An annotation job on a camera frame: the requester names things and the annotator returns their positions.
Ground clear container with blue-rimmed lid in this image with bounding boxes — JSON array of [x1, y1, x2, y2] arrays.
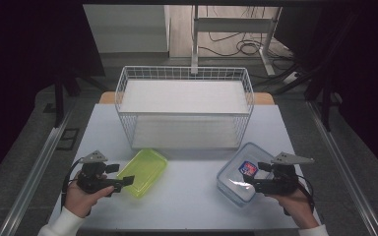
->
[[216, 142, 278, 208]]

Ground black floor plate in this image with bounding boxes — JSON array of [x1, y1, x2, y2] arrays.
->
[[55, 127, 81, 152]]

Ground aluminium rail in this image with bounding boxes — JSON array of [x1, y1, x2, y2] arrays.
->
[[0, 103, 77, 236], [306, 99, 378, 236]]

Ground wooden table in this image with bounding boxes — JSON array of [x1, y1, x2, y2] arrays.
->
[[97, 90, 276, 106]]

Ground black stand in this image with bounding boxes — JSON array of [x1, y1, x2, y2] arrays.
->
[[304, 73, 343, 133], [52, 73, 110, 130]]

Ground yellow-green plastic container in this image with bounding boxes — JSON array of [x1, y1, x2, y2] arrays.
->
[[115, 147, 169, 199]]

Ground white metal desk frame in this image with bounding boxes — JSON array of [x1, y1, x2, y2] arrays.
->
[[190, 4, 284, 78]]

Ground white wire rack shelf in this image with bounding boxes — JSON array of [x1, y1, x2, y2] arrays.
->
[[114, 65, 256, 151]]

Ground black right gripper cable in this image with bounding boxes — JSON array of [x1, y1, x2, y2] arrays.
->
[[283, 174, 316, 217]]

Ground white power strip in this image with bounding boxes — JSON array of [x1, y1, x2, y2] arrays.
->
[[282, 71, 300, 85]]

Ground black floor cables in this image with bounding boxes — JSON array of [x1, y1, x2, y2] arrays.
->
[[198, 5, 297, 61]]

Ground person's right hand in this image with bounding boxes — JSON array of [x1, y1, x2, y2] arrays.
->
[[265, 186, 320, 229]]

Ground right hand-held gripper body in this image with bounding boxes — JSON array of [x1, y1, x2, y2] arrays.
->
[[251, 150, 316, 198]]

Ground white cabinet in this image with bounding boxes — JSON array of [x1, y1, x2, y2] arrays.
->
[[82, 4, 171, 54]]

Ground person's left hand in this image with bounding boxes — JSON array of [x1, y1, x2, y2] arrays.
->
[[63, 170, 115, 219]]

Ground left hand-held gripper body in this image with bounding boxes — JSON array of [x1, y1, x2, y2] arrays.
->
[[76, 149, 124, 196]]

